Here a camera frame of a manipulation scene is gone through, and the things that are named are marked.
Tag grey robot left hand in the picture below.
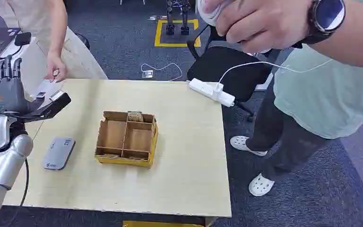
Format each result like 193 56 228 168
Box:
0 54 72 123

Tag white card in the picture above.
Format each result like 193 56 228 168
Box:
30 79 65 102

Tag person's hand near card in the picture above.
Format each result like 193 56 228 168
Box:
44 52 68 83

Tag black power adapter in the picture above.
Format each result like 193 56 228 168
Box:
14 31 32 47

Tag grey card reader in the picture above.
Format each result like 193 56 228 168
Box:
42 136 76 171

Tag person in beige clothing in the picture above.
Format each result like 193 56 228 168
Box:
0 0 108 95

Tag wooden compartment box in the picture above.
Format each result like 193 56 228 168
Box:
94 110 159 168

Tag stack of cards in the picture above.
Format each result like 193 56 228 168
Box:
127 111 144 122

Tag yellow floor tape square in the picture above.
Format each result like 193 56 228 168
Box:
154 19 201 48

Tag black robot legs on floor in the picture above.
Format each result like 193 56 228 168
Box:
165 0 191 36

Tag yellow box under table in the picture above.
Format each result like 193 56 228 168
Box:
122 220 206 227

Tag white power strip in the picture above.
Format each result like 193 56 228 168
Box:
189 78 236 108

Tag white object in person's hand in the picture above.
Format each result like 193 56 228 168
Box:
197 0 232 27

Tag black office chair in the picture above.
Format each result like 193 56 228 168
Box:
186 24 274 123

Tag white clog shoe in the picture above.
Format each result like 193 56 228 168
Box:
229 135 268 157
248 173 276 197

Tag person's hand with watch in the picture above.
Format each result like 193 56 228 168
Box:
202 0 314 54

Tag person in pale green top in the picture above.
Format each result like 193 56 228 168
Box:
245 44 363 183

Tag black wristwatch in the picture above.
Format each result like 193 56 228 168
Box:
292 0 346 50

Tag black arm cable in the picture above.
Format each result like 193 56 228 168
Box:
10 157 30 220

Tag white floor cable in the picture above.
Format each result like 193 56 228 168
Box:
140 62 183 82

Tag white power cable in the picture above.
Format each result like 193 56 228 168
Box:
218 58 333 85

